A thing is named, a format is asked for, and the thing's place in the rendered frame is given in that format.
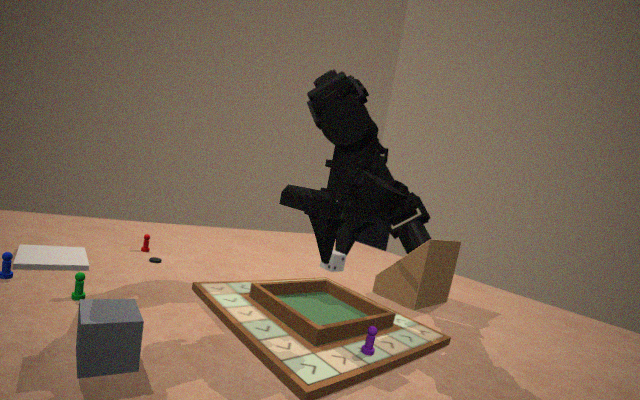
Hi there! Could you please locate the green game pawn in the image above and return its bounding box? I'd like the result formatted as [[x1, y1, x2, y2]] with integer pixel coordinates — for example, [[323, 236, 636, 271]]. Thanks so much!
[[71, 272, 86, 301]]

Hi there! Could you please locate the red pawn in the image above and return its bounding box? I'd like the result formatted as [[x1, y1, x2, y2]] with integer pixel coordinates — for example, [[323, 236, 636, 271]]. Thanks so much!
[[141, 234, 150, 252]]

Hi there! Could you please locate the purple pawn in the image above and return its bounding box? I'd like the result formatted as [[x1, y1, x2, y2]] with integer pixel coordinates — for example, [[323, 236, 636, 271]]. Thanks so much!
[[360, 326, 377, 355]]

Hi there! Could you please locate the blue pawn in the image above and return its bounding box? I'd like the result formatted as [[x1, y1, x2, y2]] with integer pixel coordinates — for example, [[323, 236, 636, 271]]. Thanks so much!
[[0, 252, 13, 279]]

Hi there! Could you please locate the white die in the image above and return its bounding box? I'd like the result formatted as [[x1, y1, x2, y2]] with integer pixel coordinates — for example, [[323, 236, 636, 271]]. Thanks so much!
[[320, 251, 347, 272]]

